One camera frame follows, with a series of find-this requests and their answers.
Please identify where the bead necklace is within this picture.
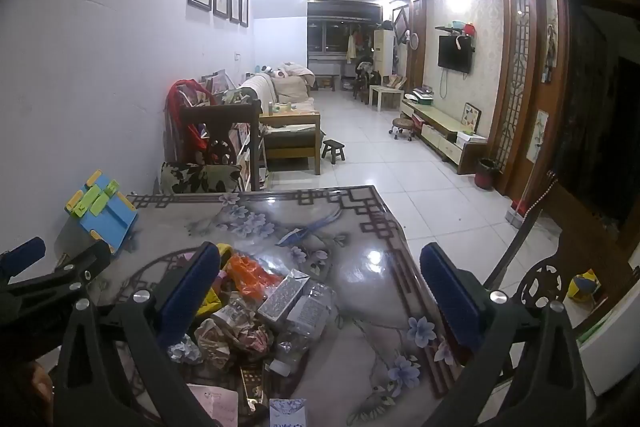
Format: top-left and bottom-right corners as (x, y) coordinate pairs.
(522, 171), (558, 218)

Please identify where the grey patterned box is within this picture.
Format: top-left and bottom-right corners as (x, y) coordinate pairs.
(256, 269), (311, 328)

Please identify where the floral cushion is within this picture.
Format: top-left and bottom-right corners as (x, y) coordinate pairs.
(159, 161), (242, 195)

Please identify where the small dark stool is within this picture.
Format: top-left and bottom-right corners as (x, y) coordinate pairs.
(321, 139), (347, 165)

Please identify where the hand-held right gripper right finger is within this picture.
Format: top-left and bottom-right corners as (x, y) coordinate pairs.
(419, 242), (603, 427)

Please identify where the white blue patterned packet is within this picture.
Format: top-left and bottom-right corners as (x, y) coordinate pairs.
(269, 398), (307, 427)

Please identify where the dark wooden chair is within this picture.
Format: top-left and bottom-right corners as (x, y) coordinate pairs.
(177, 99), (266, 192)

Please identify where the colourful framed picture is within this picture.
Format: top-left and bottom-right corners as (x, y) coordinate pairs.
(461, 103), (482, 134)

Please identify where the yellow blue toy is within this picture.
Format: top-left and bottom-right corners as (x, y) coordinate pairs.
(567, 272), (601, 303)

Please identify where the wall poster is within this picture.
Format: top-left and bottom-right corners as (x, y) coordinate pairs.
(530, 109), (549, 168)
(542, 0), (560, 84)

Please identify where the red bag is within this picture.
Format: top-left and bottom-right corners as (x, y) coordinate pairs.
(166, 79), (211, 152)

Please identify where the carved wooden chair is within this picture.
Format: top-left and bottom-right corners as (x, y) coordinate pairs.
(482, 169), (640, 343)

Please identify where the beige sofa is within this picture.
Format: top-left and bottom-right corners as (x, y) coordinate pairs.
(235, 62), (321, 175)

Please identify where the silvery wrapper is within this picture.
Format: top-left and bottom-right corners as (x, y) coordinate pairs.
(167, 337), (203, 365)

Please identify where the dark red waste bin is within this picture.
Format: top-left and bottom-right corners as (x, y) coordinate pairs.
(474, 158), (501, 192)

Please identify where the white side table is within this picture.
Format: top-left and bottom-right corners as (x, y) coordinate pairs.
(369, 86), (405, 112)

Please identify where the long TV cabinet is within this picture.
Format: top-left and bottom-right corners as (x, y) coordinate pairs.
(400, 99), (488, 175)

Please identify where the window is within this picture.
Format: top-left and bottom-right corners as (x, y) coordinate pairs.
(306, 1), (383, 64)

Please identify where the picture book rack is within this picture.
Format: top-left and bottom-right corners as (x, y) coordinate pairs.
(202, 71), (273, 188)

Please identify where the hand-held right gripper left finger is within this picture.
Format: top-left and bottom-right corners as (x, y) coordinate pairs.
(52, 241), (223, 427)

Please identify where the wall shelf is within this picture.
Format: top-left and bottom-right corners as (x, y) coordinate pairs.
(434, 21), (476, 38)

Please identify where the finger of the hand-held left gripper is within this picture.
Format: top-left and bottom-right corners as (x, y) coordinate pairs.
(0, 239), (112, 333)
(0, 236), (47, 295)

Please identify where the mop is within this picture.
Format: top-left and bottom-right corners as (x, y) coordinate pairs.
(505, 157), (538, 228)

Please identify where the stack of books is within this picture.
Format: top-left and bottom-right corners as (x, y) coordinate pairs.
(404, 87), (435, 105)

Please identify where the orange plastic bag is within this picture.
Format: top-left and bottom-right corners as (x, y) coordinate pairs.
(227, 252), (283, 300)

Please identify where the blue folding book stand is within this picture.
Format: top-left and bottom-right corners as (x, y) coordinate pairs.
(64, 169), (140, 254)

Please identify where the white low cabinet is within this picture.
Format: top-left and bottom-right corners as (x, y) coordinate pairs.
(575, 287), (640, 395)

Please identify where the pink paper card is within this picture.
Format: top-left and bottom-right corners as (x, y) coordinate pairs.
(187, 384), (240, 427)

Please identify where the standing air conditioner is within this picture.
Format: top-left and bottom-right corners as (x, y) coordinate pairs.
(373, 29), (396, 75)

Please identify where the small clear plastic packet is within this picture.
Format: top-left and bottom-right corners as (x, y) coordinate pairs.
(270, 342), (306, 378)

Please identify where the yellow packet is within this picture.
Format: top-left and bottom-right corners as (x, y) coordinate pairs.
(197, 243), (236, 318)

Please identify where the round wheeled stool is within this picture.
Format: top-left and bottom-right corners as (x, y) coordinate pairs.
(390, 117), (416, 142)

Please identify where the clear plastic bag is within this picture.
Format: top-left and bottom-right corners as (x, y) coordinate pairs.
(287, 279), (346, 353)

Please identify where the wall television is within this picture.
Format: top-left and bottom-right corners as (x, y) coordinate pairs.
(437, 34), (473, 74)

